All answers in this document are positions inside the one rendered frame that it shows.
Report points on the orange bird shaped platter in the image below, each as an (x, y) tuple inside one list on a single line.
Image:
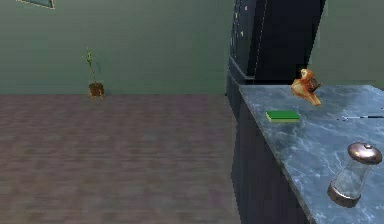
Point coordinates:
[(305, 88)]

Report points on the green and yellow sponge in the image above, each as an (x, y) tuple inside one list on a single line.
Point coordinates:
[(282, 115)]

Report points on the green plant in brown pot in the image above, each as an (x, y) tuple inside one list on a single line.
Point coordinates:
[(96, 89)]

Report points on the black fridge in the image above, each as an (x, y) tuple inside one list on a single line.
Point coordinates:
[(283, 40)]

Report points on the dark counter with marble top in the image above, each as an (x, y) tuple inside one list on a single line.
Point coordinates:
[(320, 143)]

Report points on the thin black and silver utensil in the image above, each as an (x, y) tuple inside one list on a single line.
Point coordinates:
[(365, 117)]

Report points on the glass shaker with metal lid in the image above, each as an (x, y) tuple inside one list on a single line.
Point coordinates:
[(354, 176)]

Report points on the framed wall picture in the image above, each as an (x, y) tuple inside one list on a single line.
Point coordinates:
[(41, 2)]

